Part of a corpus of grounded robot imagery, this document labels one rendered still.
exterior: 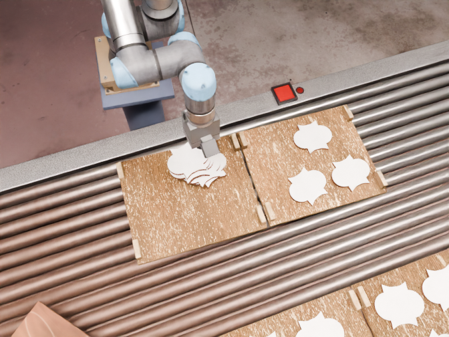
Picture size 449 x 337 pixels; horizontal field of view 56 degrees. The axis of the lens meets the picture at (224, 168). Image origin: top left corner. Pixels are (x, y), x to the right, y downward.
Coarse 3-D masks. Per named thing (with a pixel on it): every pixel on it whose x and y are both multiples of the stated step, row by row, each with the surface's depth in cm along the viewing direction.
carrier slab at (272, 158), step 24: (288, 120) 148; (312, 120) 148; (336, 120) 149; (240, 144) 144; (264, 144) 144; (288, 144) 144; (336, 144) 144; (360, 144) 145; (264, 168) 140; (288, 168) 140; (312, 168) 140; (264, 192) 136; (288, 192) 136; (336, 192) 137; (360, 192) 137; (384, 192) 138; (288, 216) 133
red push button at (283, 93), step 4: (276, 88) 155; (280, 88) 155; (284, 88) 155; (288, 88) 155; (276, 92) 154; (280, 92) 154; (284, 92) 154; (288, 92) 154; (292, 92) 154; (280, 96) 153; (284, 96) 153; (288, 96) 153; (292, 96) 153; (280, 100) 152
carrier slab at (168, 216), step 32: (128, 160) 140; (160, 160) 140; (128, 192) 135; (160, 192) 135; (192, 192) 135; (224, 192) 136; (160, 224) 131; (192, 224) 131; (224, 224) 131; (256, 224) 132; (160, 256) 126
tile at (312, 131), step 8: (304, 128) 145; (312, 128) 146; (320, 128) 146; (328, 128) 146; (296, 136) 144; (304, 136) 144; (312, 136) 144; (320, 136) 144; (328, 136) 144; (296, 144) 143; (304, 144) 143; (312, 144) 143; (320, 144) 143
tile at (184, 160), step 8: (176, 152) 133; (184, 152) 133; (192, 152) 134; (200, 152) 134; (168, 160) 132; (176, 160) 132; (184, 160) 132; (192, 160) 132; (200, 160) 132; (168, 168) 131; (176, 168) 131; (184, 168) 131; (192, 168) 131; (200, 168) 131
